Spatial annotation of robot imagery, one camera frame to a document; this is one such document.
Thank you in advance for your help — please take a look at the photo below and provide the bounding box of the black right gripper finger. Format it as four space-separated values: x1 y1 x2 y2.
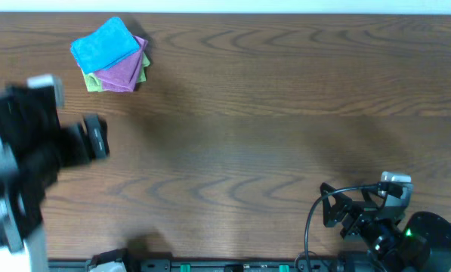
361 189 384 208
320 183 352 227

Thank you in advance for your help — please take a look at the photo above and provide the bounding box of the purple folded cloth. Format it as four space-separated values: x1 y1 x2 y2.
94 36 150 92

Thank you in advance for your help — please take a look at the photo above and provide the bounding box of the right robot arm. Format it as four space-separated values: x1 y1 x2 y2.
320 181 451 272

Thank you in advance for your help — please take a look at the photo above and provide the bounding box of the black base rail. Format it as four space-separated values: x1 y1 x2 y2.
48 258 336 272

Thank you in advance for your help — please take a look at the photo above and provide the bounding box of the green folded cloth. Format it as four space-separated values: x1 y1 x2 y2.
81 51 151 93

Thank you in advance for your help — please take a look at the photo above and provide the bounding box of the blue microfiber cloth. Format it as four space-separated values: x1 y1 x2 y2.
70 17 140 74

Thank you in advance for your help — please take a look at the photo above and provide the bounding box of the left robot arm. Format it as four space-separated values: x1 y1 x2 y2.
0 85 110 271

